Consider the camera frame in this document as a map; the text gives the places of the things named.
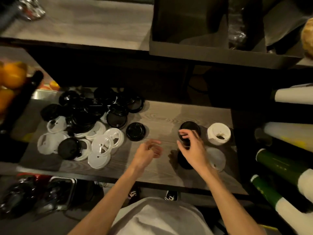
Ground person's right hand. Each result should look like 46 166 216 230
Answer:
176 129 216 177

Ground person's left hand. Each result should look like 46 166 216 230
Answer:
129 139 163 175

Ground black cup lid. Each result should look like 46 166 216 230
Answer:
177 150 195 170
126 122 146 142
178 121 201 147

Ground clear plastic lids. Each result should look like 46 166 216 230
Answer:
205 147 227 172

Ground stack of white lids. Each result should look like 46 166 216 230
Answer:
207 122 231 146

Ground pile of mixed cup lids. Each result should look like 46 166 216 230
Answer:
37 86 145 170

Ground dark metal organizer box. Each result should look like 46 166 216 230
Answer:
149 0 306 70

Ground person's left forearm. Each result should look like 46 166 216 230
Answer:
68 168 140 235

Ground person's right forearm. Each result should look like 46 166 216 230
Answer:
200 168 267 235

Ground translucent yellow print cup stack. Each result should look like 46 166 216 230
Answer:
263 121 313 153

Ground white paper cup stack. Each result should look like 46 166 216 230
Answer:
270 83 313 105

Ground black left shoe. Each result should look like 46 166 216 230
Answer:
127 186 142 200

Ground white shirt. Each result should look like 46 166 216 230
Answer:
109 197 215 235

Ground clear plastic bag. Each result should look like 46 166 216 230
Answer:
229 5 247 50

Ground pile of oranges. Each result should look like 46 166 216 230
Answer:
0 61 27 113

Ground grey foil pouch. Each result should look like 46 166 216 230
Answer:
264 0 311 47

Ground tan crumpled paper bundle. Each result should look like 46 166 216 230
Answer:
301 18 313 59

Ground chrome flag stand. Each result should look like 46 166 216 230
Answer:
17 0 46 21

